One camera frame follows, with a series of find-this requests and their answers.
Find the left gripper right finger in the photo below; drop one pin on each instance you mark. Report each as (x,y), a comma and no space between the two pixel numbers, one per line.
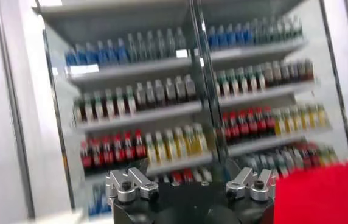
(253,185)

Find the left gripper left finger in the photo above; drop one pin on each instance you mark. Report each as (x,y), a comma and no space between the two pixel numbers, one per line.
(128,185)

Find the red t-shirt with bear print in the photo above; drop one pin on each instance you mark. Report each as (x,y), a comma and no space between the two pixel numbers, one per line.
(323,198)

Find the red cap cola bottle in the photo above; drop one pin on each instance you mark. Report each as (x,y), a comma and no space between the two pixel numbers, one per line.
(85,158)
(234,128)
(243,125)
(225,129)
(96,155)
(261,122)
(128,148)
(139,146)
(107,153)
(252,123)
(269,121)
(118,150)

